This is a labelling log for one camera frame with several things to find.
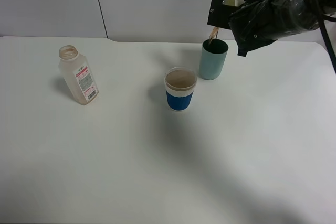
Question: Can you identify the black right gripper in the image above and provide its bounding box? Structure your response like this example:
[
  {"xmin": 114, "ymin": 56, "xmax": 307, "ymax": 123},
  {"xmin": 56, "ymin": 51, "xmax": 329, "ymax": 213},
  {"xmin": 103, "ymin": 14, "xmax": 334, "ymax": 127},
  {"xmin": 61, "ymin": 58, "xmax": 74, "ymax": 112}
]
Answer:
[{"xmin": 207, "ymin": 0, "xmax": 241, "ymax": 30}]

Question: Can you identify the pale green plastic cup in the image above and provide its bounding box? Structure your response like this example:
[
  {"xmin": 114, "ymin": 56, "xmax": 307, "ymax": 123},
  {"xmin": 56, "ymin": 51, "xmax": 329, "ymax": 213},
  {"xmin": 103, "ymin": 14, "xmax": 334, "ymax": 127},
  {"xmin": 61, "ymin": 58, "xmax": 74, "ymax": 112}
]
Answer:
[{"xmin": 224, "ymin": 0, "xmax": 245, "ymax": 7}]

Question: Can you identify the clear plastic drink bottle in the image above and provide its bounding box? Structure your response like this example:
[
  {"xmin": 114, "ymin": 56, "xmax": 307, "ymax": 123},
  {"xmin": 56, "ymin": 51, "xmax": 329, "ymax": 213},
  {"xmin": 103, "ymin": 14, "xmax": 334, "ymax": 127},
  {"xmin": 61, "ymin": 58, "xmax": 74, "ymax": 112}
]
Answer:
[{"xmin": 58, "ymin": 45, "xmax": 99, "ymax": 105}]

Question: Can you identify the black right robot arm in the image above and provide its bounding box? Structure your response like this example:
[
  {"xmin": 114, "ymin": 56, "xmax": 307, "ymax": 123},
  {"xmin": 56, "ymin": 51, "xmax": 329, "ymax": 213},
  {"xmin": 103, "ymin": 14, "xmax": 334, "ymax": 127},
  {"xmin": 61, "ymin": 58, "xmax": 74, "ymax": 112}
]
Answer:
[{"xmin": 207, "ymin": 0, "xmax": 335, "ymax": 57}]

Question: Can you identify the teal plastic cup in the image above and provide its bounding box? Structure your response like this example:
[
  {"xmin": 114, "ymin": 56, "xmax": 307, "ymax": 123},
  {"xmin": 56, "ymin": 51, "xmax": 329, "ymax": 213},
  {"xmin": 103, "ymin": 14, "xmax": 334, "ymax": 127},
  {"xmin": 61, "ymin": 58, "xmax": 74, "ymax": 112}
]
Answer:
[{"xmin": 199, "ymin": 39, "xmax": 229, "ymax": 80}]

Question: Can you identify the blue sleeved paper cup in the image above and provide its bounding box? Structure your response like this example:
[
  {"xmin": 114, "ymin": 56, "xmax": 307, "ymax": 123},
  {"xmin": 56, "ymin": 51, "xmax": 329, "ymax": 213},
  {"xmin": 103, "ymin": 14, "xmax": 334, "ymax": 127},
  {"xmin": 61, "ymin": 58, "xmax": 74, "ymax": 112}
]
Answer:
[{"xmin": 164, "ymin": 67, "xmax": 197, "ymax": 111}]

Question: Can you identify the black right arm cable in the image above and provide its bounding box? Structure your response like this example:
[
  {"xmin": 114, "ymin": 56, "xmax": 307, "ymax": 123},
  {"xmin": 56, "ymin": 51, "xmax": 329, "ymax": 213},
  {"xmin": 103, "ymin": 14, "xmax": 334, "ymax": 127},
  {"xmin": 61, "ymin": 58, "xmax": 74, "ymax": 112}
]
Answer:
[{"xmin": 272, "ymin": 0, "xmax": 336, "ymax": 73}]

